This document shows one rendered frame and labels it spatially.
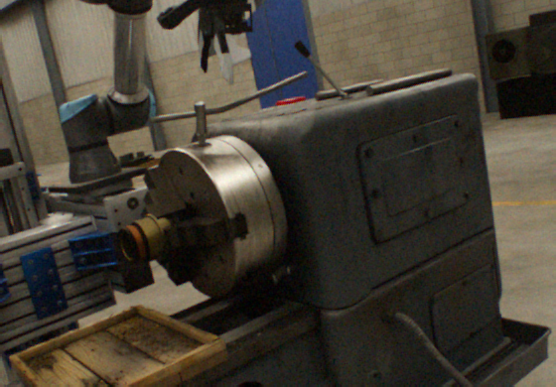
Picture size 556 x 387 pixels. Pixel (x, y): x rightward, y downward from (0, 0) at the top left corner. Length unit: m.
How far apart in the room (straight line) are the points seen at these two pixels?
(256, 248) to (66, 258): 0.71
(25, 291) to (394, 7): 11.16
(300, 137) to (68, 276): 0.84
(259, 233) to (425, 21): 11.03
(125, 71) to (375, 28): 11.03
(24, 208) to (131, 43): 0.55
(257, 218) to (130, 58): 0.71
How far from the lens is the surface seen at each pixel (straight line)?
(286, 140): 1.18
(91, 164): 1.75
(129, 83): 1.74
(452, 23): 11.84
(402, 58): 12.34
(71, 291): 1.74
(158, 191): 1.24
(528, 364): 1.64
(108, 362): 1.20
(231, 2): 1.18
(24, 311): 1.71
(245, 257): 1.15
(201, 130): 1.19
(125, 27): 1.64
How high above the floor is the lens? 1.33
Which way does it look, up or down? 11 degrees down
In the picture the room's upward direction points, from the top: 12 degrees counter-clockwise
